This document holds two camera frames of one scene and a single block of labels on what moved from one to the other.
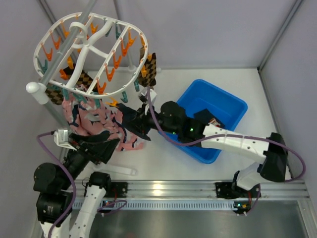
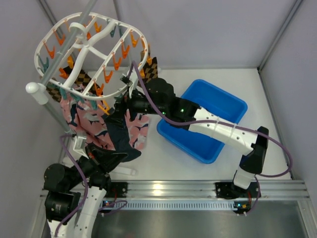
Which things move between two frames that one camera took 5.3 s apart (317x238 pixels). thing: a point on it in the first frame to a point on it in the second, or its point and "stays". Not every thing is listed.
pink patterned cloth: [83, 116] stays
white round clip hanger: [90, 55] stays
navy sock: [132, 121] to [119, 131]
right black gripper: [142, 118] to [129, 104]
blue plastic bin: [203, 94] stays
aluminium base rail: [287, 190] stays
